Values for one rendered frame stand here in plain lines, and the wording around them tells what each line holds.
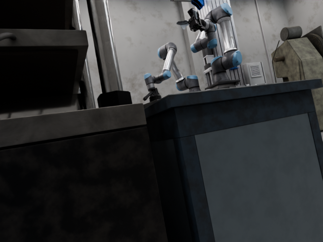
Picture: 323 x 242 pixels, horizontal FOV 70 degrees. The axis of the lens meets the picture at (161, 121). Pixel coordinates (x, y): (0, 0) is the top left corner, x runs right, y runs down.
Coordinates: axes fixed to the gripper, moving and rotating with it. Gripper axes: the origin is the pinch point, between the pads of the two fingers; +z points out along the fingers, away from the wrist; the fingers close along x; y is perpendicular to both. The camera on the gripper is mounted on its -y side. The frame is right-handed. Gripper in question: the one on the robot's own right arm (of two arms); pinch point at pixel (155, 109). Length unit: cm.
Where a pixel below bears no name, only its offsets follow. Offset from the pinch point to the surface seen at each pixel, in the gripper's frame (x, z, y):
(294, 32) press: 263, -176, 549
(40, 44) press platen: -140, 4, -70
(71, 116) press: -147, 27, -66
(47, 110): -94, 8, -78
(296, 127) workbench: -134, 47, 10
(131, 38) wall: 567, -401, 168
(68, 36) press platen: -140, 2, -62
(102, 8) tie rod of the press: -145, -2, -52
